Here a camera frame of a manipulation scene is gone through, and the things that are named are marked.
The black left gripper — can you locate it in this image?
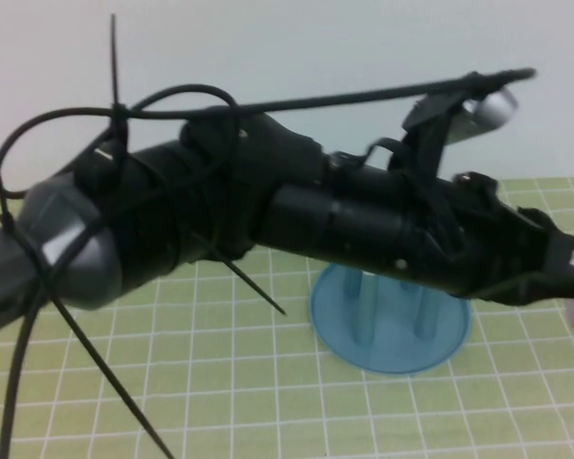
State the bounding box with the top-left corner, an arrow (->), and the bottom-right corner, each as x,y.
486,189 -> 574,308

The blue cup stand with pegs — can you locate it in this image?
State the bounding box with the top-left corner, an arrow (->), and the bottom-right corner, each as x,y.
309,265 -> 473,377

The black zip tie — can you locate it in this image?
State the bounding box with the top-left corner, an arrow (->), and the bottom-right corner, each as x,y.
190,233 -> 288,317
108,12 -> 133,171
0,129 -> 174,459

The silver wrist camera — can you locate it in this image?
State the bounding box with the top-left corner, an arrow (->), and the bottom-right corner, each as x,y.
458,83 -> 519,144

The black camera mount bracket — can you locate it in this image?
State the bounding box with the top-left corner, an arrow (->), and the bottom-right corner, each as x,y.
401,90 -> 465,181

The flat black ribbon cable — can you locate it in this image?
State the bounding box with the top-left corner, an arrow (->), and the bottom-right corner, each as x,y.
363,136 -> 460,250

